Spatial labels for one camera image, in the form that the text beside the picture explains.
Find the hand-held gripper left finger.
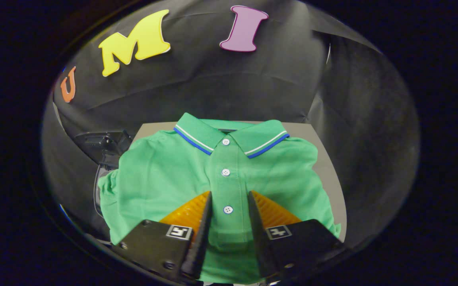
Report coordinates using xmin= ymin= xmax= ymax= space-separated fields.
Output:
xmin=112 ymin=191 xmax=213 ymax=284

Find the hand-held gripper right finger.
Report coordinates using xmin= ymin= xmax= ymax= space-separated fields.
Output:
xmin=247 ymin=190 xmax=347 ymax=283

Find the green polo shirt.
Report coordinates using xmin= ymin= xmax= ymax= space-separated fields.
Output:
xmin=98 ymin=112 xmax=342 ymax=284

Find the grey washing machine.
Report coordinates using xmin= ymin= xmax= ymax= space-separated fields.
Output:
xmin=93 ymin=161 xmax=120 ymax=243

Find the dark washing machine lid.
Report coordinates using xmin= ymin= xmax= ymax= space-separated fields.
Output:
xmin=73 ymin=130 xmax=133 ymax=167

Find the beige cabinet with dark top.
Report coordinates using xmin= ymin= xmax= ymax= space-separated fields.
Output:
xmin=134 ymin=121 xmax=347 ymax=243

